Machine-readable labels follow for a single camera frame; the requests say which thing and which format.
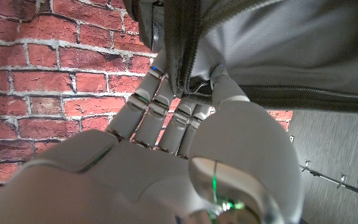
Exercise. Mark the black backpack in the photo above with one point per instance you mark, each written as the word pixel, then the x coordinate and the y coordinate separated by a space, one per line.
pixel 275 46

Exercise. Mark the thin metal bar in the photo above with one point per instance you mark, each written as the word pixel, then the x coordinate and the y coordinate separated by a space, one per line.
pixel 328 179

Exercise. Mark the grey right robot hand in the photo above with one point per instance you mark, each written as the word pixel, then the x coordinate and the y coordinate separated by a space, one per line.
pixel 135 180

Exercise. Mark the brick print backdrop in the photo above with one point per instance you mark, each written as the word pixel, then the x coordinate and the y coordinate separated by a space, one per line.
pixel 57 77

